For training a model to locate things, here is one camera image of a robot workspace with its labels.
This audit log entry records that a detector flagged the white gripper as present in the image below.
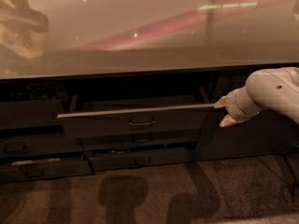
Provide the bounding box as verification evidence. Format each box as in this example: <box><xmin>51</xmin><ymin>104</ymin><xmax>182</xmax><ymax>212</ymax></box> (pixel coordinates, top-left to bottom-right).
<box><xmin>214</xmin><ymin>88</ymin><xmax>264</xmax><ymax>128</ymax></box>

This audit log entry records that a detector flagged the dark drawer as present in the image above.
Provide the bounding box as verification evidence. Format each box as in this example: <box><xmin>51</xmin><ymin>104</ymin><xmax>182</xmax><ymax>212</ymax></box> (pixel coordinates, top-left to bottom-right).
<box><xmin>80</xmin><ymin>130</ymin><xmax>200</xmax><ymax>150</ymax></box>
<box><xmin>0</xmin><ymin>99</ymin><xmax>64</xmax><ymax>130</ymax></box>
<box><xmin>0</xmin><ymin>157</ymin><xmax>93</xmax><ymax>183</ymax></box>
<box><xmin>0</xmin><ymin>133</ymin><xmax>82</xmax><ymax>159</ymax></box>
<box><xmin>90</xmin><ymin>147</ymin><xmax>192</xmax><ymax>172</ymax></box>
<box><xmin>57</xmin><ymin>95</ymin><xmax>218</xmax><ymax>138</ymax></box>

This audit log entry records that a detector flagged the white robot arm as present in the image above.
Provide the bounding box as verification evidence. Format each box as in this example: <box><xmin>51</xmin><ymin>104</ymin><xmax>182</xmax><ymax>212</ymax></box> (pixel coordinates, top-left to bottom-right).
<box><xmin>214</xmin><ymin>67</ymin><xmax>299</xmax><ymax>127</ymax></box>

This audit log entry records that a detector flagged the dark cabinet door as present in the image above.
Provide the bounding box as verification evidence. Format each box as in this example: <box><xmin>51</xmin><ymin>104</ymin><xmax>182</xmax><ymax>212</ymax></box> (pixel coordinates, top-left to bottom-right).
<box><xmin>192</xmin><ymin>107</ymin><xmax>299</xmax><ymax>161</ymax></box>

